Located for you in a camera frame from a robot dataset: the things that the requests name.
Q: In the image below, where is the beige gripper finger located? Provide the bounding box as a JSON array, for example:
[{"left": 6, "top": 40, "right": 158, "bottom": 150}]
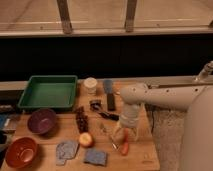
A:
[
  {"left": 112, "top": 124, "right": 123, "bottom": 142},
  {"left": 130, "top": 127, "right": 139, "bottom": 141}
]

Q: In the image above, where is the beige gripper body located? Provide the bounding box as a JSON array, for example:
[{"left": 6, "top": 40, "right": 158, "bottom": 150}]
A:
[{"left": 118, "top": 103, "right": 141, "bottom": 128}]

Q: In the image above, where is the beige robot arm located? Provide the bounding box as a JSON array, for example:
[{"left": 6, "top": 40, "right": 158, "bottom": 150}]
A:
[{"left": 113, "top": 61, "right": 213, "bottom": 171}]

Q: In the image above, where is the green plastic tray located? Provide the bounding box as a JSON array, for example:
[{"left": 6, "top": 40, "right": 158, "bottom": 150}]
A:
[{"left": 18, "top": 75, "right": 78, "bottom": 110}]

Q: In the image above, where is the metal whisk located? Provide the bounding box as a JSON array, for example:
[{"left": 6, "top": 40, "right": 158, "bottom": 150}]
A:
[{"left": 100, "top": 123, "right": 118, "bottom": 150}]

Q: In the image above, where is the red yellow apple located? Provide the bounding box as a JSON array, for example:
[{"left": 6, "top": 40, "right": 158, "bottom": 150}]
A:
[{"left": 79, "top": 132, "right": 94, "bottom": 148}]

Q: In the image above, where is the dark grape bunch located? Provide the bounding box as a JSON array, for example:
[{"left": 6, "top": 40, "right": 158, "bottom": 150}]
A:
[{"left": 74, "top": 106, "right": 88, "bottom": 133}]

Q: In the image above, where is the grey black spatula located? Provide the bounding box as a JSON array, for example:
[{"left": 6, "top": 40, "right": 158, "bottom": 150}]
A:
[{"left": 103, "top": 79, "right": 116, "bottom": 111}]

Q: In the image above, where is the blue grey sponge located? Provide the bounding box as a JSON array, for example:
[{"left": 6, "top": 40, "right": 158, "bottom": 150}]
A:
[{"left": 84, "top": 148, "right": 107, "bottom": 166}]

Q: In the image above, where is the grey cloth piece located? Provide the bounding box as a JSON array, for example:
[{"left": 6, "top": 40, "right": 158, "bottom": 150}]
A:
[{"left": 56, "top": 140, "right": 79, "bottom": 166}]

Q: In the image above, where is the purple bowl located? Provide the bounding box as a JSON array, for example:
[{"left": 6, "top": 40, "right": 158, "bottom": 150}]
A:
[{"left": 27, "top": 108, "right": 57, "bottom": 135}]

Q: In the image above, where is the red orange bowl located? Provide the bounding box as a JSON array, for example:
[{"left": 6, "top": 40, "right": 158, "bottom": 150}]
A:
[{"left": 5, "top": 137, "right": 38, "bottom": 169}]

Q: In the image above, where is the black handled brush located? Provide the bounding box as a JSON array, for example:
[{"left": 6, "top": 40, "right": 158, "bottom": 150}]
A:
[{"left": 89, "top": 99, "right": 119, "bottom": 121}]

